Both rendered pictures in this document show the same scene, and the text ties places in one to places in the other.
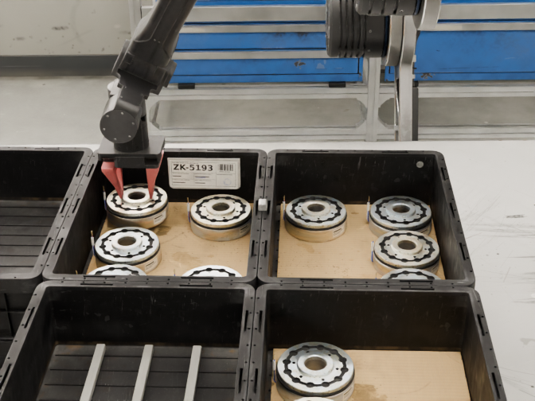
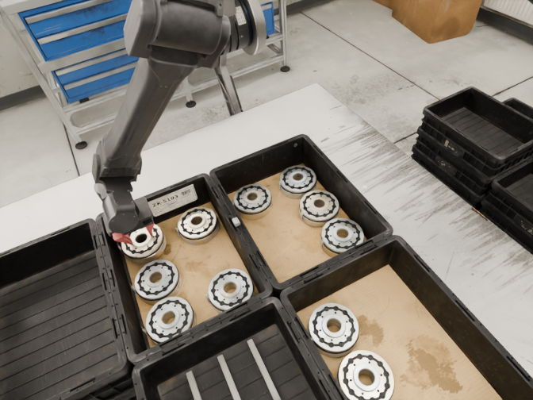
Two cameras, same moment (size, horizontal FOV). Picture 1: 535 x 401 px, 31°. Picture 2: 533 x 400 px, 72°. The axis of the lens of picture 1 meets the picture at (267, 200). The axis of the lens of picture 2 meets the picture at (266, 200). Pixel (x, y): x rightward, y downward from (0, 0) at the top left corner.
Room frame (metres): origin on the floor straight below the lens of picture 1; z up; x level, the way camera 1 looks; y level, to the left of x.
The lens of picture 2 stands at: (0.76, 0.15, 1.61)
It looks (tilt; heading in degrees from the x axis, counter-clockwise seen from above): 49 degrees down; 336
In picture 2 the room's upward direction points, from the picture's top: 7 degrees counter-clockwise
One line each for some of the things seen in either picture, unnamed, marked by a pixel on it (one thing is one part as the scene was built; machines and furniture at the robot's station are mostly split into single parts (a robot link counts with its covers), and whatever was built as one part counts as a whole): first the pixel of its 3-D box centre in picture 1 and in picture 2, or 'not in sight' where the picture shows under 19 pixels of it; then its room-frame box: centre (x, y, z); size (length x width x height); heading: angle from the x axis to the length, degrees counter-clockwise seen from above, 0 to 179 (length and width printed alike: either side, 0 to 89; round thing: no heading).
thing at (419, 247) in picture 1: (407, 246); (319, 203); (1.26, -0.22, 0.86); 0.05 x 0.05 x 0.01
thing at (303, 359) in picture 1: (315, 364); (333, 325); (0.98, -0.06, 0.86); 0.05 x 0.05 x 0.01
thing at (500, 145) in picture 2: not in sight; (466, 159); (1.45, -1.18, 0.37); 0.40 x 0.30 x 0.45; 0
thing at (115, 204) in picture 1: (137, 199); (142, 240); (1.39, 0.22, 0.88); 0.10 x 0.10 x 0.01
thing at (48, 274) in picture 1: (166, 213); (176, 252); (1.28, 0.16, 0.92); 0.40 x 0.30 x 0.02; 177
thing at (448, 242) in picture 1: (358, 243); (293, 214); (1.26, -0.14, 0.87); 0.40 x 0.30 x 0.11; 177
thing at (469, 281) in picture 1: (360, 216); (293, 201); (1.26, -0.14, 0.92); 0.40 x 0.30 x 0.02; 177
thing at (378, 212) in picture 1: (400, 212); (297, 178); (1.37, -0.22, 0.86); 0.10 x 0.10 x 0.01
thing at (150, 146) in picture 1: (130, 134); (123, 209); (1.39, 0.22, 1.00); 0.10 x 0.07 x 0.07; 87
